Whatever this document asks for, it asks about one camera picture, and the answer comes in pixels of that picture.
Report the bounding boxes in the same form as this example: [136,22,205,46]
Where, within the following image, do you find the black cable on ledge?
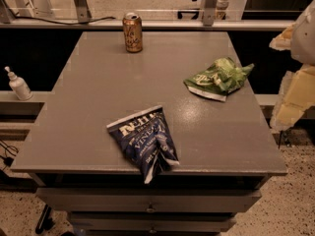
[6,7,116,26]

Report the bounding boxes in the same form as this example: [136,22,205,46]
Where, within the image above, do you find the orange soda can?
[122,13,143,53]

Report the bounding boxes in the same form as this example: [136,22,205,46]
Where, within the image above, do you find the green chip bag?
[184,57,254,102]

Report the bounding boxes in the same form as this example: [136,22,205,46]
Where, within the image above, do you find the white pump bottle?
[5,66,32,101]

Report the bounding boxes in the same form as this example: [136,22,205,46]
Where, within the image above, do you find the metal drawer knob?
[146,205,156,213]

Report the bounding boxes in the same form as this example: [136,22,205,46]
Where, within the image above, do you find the blue chip bag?
[106,105,179,184]

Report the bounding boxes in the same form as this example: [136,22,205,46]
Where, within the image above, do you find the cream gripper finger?
[269,25,294,51]
[270,64,315,131]

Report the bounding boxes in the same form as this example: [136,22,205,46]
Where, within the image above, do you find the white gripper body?
[290,0,315,65]

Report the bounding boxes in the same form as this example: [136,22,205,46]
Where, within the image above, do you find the grey drawer cabinet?
[13,31,286,236]

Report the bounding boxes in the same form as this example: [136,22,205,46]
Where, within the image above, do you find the black cables at left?
[0,140,20,169]

